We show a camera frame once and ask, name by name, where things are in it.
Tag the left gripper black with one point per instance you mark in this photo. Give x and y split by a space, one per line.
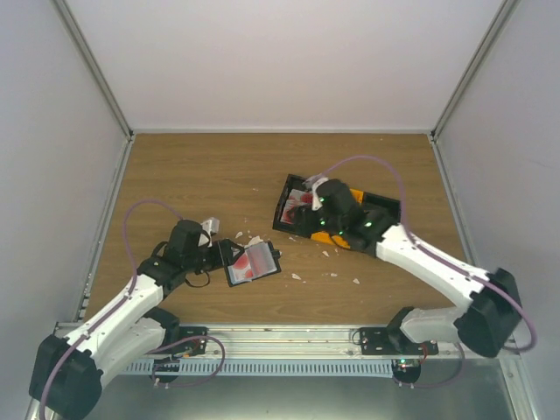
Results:
223 255

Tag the aluminium rail front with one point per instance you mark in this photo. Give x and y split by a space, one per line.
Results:
298 342

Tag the stack of red white cards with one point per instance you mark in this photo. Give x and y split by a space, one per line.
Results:
296 198

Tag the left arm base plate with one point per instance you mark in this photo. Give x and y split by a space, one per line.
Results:
192 342

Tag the yellow bin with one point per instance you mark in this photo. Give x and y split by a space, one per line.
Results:
337 240

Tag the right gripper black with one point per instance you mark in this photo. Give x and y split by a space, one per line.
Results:
307 224

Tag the left frame post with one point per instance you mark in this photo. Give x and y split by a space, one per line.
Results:
77 36

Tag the slotted cable duct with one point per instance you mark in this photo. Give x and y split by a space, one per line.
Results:
248 367

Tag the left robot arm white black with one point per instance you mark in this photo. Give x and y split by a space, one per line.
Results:
70 372

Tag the frame post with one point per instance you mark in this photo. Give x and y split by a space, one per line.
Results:
494 30
77 36

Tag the black bin with cards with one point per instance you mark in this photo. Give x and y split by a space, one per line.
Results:
293 214

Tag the black bin with teal item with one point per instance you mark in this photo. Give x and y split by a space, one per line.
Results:
385 205

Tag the black card holder wallet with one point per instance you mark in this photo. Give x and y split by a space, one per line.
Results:
276 254

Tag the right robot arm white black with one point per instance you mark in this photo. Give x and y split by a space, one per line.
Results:
485 306

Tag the right frame post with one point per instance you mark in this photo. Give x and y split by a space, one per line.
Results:
494 30

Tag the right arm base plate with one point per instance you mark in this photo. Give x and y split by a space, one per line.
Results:
378 341

